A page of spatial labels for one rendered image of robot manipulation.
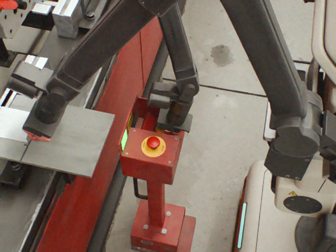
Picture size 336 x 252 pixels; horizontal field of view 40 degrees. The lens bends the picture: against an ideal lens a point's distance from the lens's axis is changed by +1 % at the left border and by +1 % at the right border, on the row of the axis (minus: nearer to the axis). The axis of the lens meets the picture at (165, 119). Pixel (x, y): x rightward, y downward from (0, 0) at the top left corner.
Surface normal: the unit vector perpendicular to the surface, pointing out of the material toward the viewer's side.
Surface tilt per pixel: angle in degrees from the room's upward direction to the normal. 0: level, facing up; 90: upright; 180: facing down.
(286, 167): 90
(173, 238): 1
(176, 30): 74
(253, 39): 93
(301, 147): 91
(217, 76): 0
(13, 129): 0
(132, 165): 90
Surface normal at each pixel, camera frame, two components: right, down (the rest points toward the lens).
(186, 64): -0.02, 0.44
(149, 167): -0.22, 0.80
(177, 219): 0.07, -0.59
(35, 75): 0.37, -0.44
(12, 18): 0.97, 0.20
